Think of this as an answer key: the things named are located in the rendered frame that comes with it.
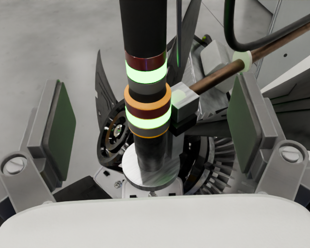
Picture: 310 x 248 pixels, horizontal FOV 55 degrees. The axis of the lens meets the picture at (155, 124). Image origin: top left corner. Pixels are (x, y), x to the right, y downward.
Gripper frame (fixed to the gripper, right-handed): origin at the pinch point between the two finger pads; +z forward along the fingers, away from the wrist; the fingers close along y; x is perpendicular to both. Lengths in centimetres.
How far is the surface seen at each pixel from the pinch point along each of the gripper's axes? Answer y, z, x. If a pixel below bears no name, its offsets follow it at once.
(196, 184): 6.7, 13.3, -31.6
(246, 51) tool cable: 10.9, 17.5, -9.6
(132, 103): -1.6, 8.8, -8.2
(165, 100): 1.3, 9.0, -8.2
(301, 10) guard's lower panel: 70, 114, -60
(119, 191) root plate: -6.0, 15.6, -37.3
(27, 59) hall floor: -104, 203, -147
